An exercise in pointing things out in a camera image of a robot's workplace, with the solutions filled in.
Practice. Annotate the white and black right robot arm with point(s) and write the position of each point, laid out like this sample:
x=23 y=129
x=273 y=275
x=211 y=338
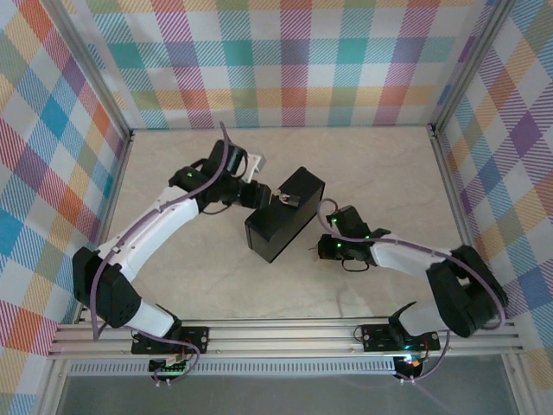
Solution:
x=402 y=257

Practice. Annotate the aluminium mounting rail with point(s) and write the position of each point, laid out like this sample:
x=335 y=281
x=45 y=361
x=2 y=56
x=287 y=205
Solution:
x=281 y=337

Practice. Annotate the circuit board with green lights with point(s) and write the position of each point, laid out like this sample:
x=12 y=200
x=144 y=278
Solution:
x=170 y=368

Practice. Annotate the aluminium frame post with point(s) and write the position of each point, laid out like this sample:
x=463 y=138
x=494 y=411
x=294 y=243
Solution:
x=95 y=78
x=471 y=69

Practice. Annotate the black box with starry print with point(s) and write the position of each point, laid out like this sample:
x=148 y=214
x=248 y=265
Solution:
x=285 y=229

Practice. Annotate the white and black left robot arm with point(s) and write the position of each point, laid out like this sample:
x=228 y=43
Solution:
x=164 y=220

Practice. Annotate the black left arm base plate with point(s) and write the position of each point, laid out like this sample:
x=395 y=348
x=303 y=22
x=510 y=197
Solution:
x=196 y=337

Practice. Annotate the aluminium table side rail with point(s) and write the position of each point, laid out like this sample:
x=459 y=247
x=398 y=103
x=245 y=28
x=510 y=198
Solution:
x=113 y=194
x=459 y=216

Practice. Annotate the small metal padlock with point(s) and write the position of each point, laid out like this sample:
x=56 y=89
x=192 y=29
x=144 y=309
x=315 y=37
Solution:
x=291 y=201

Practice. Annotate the round black controller board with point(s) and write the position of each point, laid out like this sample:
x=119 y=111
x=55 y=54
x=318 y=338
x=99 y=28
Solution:
x=410 y=366

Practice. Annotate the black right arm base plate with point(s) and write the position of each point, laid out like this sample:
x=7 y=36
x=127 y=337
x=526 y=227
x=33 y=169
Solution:
x=376 y=337

